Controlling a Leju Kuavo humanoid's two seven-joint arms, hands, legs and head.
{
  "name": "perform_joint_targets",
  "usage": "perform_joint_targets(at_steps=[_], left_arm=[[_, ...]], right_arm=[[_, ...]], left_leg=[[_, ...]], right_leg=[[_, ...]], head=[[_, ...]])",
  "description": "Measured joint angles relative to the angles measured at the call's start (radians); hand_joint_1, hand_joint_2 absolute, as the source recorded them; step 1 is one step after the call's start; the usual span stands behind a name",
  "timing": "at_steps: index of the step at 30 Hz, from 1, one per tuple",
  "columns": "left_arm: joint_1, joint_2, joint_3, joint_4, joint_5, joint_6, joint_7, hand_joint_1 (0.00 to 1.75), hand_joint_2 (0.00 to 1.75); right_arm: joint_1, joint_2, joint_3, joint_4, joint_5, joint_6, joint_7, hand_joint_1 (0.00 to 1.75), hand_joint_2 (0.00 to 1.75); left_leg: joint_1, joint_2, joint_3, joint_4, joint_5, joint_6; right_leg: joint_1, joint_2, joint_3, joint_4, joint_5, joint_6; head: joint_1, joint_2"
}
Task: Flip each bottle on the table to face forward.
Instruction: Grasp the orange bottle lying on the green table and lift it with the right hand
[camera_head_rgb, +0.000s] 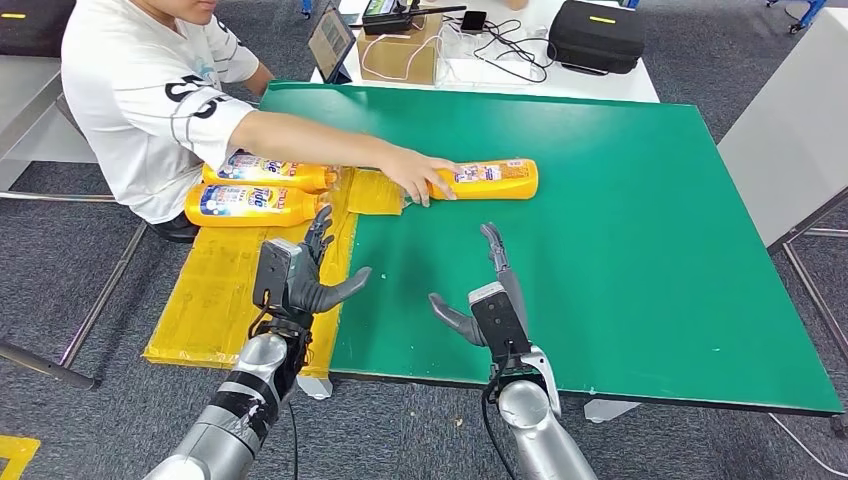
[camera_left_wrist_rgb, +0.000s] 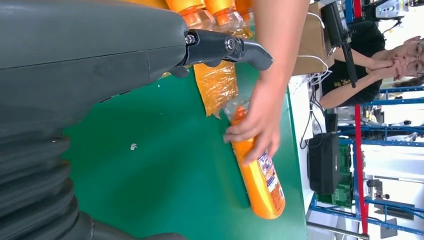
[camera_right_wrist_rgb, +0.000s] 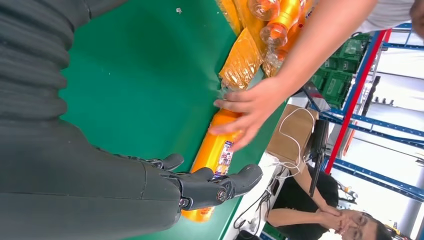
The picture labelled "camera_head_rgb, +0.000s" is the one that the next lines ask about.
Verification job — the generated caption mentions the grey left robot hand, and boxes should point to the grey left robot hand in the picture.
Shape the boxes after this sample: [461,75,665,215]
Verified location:
[288,205,374,316]

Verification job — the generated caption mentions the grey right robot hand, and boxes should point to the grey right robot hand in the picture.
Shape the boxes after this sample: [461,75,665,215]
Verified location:
[427,222,532,349]

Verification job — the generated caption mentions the orange detergent bottle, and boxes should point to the orange detergent bottle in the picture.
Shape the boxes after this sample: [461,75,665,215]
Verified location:
[201,150,340,195]
[427,158,540,201]
[184,183,336,229]

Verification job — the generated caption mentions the yellow taped cardboard mat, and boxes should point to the yellow taped cardboard mat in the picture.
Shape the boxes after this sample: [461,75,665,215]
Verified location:
[142,165,407,379]

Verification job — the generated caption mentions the white table foot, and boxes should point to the white table foot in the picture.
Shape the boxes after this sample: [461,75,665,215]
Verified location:
[290,374,334,403]
[582,399,644,425]

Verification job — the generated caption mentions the person's right hand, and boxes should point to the person's right hand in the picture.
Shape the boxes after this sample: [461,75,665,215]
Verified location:
[380,146,460,208]

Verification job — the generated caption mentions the green table board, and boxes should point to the green table board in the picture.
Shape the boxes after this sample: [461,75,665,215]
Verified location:
[256,79,844,419]

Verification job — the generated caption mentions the brown cardboard box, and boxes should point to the brown cardboard box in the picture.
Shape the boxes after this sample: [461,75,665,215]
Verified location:
[357,13,444,86]

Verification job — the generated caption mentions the clear plastic box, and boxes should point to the clear plastic box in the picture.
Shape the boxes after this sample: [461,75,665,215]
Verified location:
[435,23,551,89]

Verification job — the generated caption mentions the tablet on stand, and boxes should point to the tablet on stand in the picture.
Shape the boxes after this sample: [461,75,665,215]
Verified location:
[307,5,358,86]

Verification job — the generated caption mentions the person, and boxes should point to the person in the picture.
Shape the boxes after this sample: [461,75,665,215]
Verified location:
[60,0,460,243]

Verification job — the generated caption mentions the white table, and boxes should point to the white table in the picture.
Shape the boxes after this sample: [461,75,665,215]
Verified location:
[311,0,660,105]

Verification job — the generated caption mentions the black radio device with antenna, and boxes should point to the black radio device with antenna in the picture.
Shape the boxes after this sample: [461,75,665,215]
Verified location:
[362,0,468,36]

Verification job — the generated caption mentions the black carrying case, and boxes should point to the black carrying case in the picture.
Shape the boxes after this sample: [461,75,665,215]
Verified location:
[547,0,647,76]

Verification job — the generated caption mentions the metal cabinet legs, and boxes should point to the metal cabinet legs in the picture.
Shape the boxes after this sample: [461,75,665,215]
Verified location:
[781,225,848,366]

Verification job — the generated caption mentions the black bag with yellow label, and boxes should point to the black bag with yellow label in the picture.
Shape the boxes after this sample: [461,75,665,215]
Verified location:
[0,0,77,59]

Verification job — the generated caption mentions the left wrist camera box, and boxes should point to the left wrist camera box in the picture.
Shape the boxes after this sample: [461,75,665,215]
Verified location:
[252,238,305,313]

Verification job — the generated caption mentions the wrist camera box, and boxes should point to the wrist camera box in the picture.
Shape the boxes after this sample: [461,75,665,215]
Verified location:
[468,281,533,364]
[252,238,305,313]

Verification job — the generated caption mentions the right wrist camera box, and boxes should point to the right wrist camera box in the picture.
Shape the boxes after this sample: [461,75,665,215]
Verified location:
[468,281,533,364]

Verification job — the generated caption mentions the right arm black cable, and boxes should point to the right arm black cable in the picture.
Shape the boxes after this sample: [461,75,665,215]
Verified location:
[479,357,519,480]

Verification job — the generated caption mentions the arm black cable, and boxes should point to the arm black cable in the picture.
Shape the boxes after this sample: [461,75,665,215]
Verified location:
[286,400,301,480]
[479,357,519,480]

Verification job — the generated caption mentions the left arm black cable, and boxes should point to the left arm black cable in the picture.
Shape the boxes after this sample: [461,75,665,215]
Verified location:
[286,400,301,480]

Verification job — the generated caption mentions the tangled black cable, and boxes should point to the tangled black cable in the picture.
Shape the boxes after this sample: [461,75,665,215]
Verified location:
[443,17,554,85]

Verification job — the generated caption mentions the white floor cable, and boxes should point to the white floor cable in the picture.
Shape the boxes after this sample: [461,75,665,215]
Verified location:
[768,413,848,478]

